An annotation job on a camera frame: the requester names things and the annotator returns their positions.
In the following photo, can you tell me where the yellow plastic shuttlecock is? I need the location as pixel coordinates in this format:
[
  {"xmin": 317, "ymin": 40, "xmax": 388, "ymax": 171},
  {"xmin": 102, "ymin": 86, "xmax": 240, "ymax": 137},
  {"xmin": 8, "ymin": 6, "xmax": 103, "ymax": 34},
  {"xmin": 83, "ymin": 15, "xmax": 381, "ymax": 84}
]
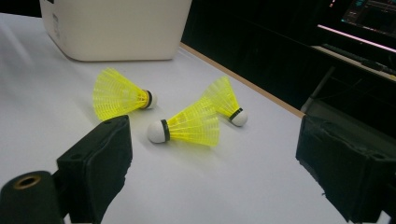
[
  {"xmin": 92, "ymin": 67, "xmax": 159, "ymax": 121},
  {"xmin": 147, "ymin": 96, "xmax": 220, "ymax": 147},
  {"xmin": 202, "ymin": 75, "xmax": 249, "ymax": 127}
]

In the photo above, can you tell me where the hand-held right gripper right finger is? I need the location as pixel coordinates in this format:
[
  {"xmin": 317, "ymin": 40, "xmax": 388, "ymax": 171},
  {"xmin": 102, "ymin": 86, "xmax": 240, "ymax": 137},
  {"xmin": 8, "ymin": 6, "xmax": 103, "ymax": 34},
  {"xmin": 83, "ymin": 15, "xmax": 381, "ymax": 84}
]
[{"xmin": 295, "ymin": 114, "xmax": 396, "ymax": 224}]

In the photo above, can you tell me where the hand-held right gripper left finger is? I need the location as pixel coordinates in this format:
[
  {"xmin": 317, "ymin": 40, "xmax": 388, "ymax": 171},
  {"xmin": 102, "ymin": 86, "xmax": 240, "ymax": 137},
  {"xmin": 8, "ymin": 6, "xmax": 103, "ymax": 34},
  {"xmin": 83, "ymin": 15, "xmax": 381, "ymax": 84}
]
[{"xmin": 56, "ymin": 115, "xmax": 134, "ymax": 224}]

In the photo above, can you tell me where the white plastic storage bin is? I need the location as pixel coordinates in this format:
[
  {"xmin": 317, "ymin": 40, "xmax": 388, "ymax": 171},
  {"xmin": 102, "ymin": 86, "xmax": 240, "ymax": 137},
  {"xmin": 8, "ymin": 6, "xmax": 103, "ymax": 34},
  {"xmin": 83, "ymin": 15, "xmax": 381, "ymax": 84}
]
[{"xmin": 39, "ymin": 0, "xmax": 193, "ymax": 63}]

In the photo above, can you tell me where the computer monitor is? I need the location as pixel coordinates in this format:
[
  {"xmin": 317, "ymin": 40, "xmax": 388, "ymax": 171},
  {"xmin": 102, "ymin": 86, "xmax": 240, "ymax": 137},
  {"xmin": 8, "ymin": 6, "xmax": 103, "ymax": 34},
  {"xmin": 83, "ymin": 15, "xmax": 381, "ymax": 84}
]
[{"xmin": 317, "ymin": 0, "xmax": 396, "ymax": 54}]

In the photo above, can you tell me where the dark desk with keyboard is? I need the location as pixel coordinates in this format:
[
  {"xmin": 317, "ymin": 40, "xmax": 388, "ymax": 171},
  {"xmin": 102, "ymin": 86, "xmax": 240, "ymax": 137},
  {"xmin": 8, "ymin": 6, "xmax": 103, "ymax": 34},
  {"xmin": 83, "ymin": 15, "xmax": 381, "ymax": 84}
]
[{"xmin": 311, "ymin": 43, "xmax": 396, "ymax": 82}]

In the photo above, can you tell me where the white table sheet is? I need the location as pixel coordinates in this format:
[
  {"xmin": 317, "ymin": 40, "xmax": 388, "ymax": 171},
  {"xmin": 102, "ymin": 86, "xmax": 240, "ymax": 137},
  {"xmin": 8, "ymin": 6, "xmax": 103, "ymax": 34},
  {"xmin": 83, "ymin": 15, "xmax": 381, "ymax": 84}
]
[{"xmin": 0, "ymin": 12, "xmax": 396, "ymax": 224}]

